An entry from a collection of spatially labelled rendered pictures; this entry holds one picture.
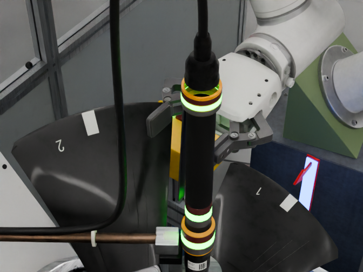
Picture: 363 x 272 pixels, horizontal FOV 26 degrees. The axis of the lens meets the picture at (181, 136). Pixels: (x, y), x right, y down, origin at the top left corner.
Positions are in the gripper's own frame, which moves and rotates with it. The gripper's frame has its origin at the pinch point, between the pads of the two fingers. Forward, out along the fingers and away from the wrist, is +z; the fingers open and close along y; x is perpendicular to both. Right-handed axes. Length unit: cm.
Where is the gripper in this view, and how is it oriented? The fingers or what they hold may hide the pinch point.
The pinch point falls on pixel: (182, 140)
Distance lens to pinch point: 95.9
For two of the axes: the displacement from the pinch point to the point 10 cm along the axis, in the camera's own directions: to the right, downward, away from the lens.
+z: -6.3, 5.8, -5.2
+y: -7.7, -4.3, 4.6
